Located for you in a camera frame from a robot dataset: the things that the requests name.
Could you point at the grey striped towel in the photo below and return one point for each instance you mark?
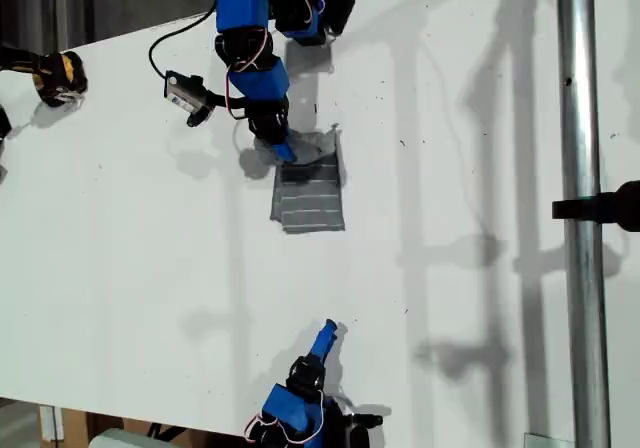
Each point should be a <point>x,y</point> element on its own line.
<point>310,203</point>

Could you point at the white plastic container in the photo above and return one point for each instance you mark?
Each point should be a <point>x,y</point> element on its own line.
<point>120,439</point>

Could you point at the cardboard box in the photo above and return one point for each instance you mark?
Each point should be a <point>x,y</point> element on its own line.
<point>75,425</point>

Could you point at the black clamp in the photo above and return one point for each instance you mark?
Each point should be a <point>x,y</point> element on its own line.
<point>600,208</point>

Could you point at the short black camera stalk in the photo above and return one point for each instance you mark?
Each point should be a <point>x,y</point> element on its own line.
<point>227,100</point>

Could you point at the black camera box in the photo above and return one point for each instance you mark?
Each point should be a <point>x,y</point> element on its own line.
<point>187,95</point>
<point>365,430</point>

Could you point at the steel post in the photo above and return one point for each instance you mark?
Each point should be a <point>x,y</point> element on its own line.
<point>580,118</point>

